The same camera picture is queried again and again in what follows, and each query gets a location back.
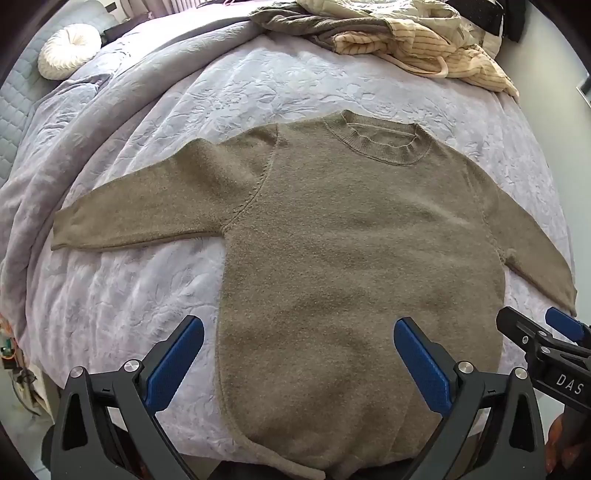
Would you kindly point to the dark object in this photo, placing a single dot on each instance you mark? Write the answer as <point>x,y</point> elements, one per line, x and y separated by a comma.
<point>120,32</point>

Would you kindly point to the wall picture frame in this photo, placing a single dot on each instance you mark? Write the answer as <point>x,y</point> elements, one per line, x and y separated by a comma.
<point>585,90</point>

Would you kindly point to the person's right hand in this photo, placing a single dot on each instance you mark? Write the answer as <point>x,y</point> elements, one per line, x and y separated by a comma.
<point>570,443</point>

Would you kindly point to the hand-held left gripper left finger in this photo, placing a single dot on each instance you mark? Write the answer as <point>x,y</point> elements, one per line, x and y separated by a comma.
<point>178,364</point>

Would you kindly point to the grey lilac duvet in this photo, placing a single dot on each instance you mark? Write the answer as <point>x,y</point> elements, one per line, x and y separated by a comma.
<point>92,138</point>

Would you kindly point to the grey green garment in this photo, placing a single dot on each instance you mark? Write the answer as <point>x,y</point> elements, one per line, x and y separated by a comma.
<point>295,23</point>

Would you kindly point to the cream striped garment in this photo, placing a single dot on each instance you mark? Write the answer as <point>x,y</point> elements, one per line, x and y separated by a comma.
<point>415,46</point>

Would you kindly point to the grey armchair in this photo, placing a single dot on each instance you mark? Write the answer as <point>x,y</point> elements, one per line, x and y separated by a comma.
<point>18,115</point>

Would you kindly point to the white round cushion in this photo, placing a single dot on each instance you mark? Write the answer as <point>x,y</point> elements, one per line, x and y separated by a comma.
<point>69,50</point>

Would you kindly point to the lilac embossed blanket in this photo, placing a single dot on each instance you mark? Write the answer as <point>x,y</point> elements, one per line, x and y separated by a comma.
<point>300,83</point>

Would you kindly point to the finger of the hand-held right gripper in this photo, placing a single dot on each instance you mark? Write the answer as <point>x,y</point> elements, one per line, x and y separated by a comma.
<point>519,325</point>
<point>565,323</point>

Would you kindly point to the dark wall switch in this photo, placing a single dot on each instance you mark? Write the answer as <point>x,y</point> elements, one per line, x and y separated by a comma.
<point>110,6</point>

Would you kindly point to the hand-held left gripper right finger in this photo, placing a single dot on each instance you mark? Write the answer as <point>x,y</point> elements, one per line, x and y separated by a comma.
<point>422,364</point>

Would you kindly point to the brown knitted sweater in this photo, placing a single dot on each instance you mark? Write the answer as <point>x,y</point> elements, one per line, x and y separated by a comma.
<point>346,254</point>

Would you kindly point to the dark clothing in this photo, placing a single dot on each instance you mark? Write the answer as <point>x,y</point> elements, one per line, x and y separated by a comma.
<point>508,18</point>

